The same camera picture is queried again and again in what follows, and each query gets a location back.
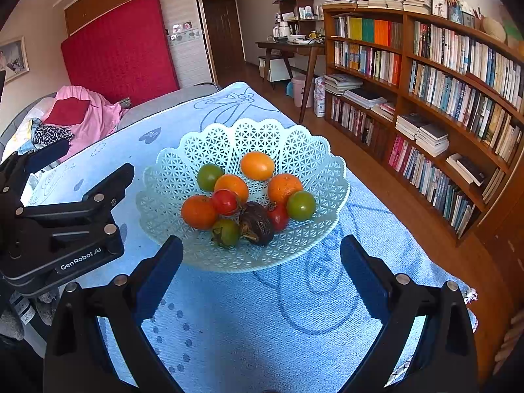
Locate orange tangerine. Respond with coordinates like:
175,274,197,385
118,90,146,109
267,173,303,204

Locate wooden desk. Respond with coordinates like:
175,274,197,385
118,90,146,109
256,40,325,124

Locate grey bed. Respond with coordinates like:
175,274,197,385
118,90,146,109
1,83,221,160

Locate green tomato with stem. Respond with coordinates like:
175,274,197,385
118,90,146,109
211,218,241,249

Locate orange fruit in basket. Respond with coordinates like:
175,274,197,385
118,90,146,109
214,174,250,204

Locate green tomato back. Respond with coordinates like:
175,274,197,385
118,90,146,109
197,163,224,192

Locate black white patterned cloth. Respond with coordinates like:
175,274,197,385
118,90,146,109
32,124,75,148

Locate light blue patterned towel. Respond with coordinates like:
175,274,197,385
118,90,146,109
28,81,480,393

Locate small wooden shelf unit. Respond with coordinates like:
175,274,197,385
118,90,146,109
273,0,323,36

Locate white storage box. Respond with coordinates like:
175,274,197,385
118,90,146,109
258,56,291,83

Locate pink waste bin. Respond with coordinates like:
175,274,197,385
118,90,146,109
291,74,314,108

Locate dark brown passion fruit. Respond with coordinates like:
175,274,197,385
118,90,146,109
239,201,274,247

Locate red mattress against wall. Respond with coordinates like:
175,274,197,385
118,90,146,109
60,0,180,105

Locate small orange fruit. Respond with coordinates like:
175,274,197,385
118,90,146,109
181,195,218,231

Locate dark wooden door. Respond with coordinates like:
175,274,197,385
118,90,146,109
202,0,245,85

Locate yellow-green tomato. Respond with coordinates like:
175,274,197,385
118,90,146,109
286,191,316,221

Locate white lattice fruit basket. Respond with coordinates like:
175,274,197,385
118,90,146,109
137,119,350,272

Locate yellow-orange fruit in basket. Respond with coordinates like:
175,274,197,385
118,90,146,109
241,152,274,181

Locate wooden bookshelf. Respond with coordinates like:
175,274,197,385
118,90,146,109
324,4,523,243

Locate red tomato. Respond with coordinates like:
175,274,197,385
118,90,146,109
267,202,290,233
211,189,240,216

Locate pink blanket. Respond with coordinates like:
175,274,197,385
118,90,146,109
43,86,128,162

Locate framed wedding photo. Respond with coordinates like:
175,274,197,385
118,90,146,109
0,36,30,83

